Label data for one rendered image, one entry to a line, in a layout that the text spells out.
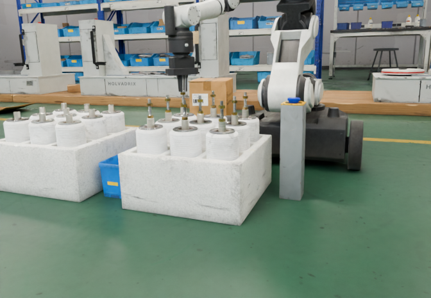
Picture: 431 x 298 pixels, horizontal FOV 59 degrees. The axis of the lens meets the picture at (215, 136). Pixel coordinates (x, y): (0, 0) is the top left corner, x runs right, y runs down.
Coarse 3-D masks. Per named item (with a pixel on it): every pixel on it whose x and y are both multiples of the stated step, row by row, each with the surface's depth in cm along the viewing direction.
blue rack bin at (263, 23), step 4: (260, 16) 580; (264, 16) 598; (272, 16) 602; (276, 16) 599; (280, 16) 597; (260, 20) 577; (264, 20) 598; (260, 24) 564; (264, 24) 562; (268, 24) 560; (272, 24) 558; (260, 28) 566
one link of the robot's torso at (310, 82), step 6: (306, 78) 174; (312, 78) 174; (306, 84) 139; (312, 84) 171; (258, 90) 145; (306, 90) 138; (312, 90) 144; (258, 96) 146; (306, 96) 138; (312, 96) 145; (312, 102) 146; (264, 108) 152; (306, 108) 143
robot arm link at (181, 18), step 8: (168, 8) 126; (176, 8) 130; (184, 8) 128; (192, 8) 128; (168, 16) 127; (176, 16) 129; (184, 16) 127; (192, 16) 129; (168, 24) 127; (176, 24) 130; (184, 24) 130; (192, 24) 129; (168, 32) 128; (176, 32) 130; (184, 32) 130
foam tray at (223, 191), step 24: (264, 144) 128; (120, 168) 117; (144, 168) 113; (168, 168) 110; (192, 168) 108; (216, 168) 105; (240, 168) 103; (264, 168) 130; (144, 192) 115; (168, 192) 112; (192, 192) 109; (216, 192) 106; (240, 192) 104; (192, 216) 111; (216, 216) 108; (240, 216) 106
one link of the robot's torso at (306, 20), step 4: (304, 12) 159; (308, 12) 158; (284, 16) 159; (304, 16) 155; (308, 16) 155; (280, 20) 160; (284, 20) 158; (304, 20) 155; (308, 20) 155; (280, 24) 159; (308, 24) 155; (280, 28) 159
